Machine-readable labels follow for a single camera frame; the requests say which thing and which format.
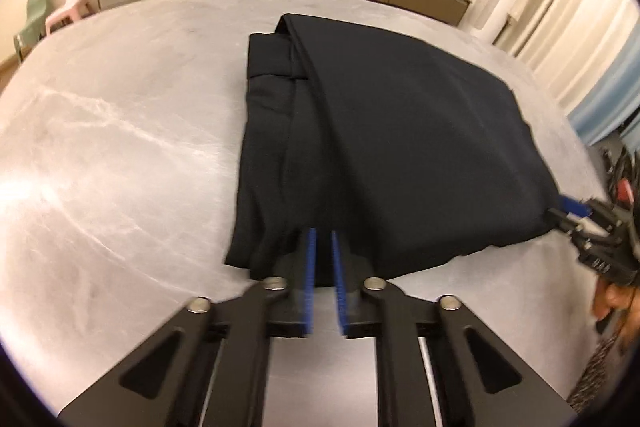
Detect person's tweed clothing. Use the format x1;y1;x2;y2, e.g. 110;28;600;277
567;334;624;414

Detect blue curtain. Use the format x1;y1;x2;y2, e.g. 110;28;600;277
569;59;640;148

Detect green plastic chair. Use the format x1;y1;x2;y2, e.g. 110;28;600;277
13;0;52;61

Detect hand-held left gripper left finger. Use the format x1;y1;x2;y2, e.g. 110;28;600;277
57;227;321;427

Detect person's right hand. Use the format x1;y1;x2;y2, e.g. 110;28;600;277
593;284;640;321

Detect tangle of cables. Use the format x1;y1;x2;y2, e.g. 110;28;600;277
599;146;640;208

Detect pink plastic chair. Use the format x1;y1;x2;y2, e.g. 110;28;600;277
44;0;92;38

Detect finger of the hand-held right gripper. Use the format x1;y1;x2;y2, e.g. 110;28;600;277
560;195;591;217
547;208;599;236

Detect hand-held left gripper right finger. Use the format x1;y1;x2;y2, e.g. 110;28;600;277
330;229;576;427

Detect black pants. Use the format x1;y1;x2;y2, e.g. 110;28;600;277
223;13;561;284

